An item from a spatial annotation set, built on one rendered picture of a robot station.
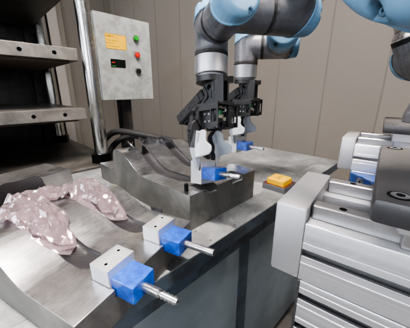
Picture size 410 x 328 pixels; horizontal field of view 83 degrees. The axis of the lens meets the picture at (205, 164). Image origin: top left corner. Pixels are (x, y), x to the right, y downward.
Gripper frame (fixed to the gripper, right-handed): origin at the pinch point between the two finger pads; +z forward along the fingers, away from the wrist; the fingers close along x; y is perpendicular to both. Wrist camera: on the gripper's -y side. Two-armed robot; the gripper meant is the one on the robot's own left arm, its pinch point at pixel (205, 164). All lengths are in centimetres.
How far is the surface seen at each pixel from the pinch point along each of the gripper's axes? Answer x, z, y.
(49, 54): -14, -40, -74
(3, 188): -35.5, 4.8, -28.1
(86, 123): 80, -30, -315
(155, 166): 0.1, 2.2, -21.9
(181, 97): 150, -59, -189
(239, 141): 27.0, -5.3, -9.8
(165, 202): -5.8, 10.1, -8.5
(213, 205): 2.1, 10.7, 0.8
